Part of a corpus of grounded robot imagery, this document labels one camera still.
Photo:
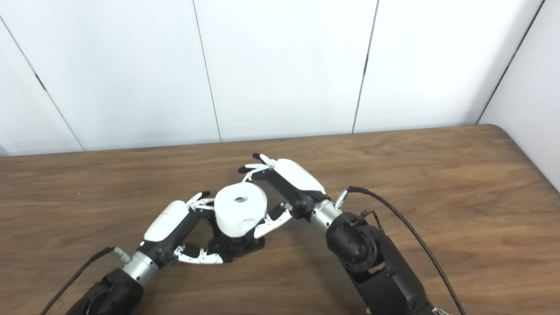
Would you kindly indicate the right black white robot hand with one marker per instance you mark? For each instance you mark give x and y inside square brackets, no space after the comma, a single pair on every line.
[297,179]

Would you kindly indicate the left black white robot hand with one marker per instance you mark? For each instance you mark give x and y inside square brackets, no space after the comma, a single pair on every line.
[168,221]

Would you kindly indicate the round white piece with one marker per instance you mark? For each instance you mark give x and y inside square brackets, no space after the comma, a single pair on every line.
[234,214]

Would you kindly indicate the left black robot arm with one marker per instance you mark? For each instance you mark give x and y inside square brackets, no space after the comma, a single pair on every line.
[109,293]

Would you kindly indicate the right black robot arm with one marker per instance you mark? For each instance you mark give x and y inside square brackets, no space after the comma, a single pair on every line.
[376,271]

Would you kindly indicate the black flanged holder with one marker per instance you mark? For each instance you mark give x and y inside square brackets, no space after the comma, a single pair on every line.
[238,247]

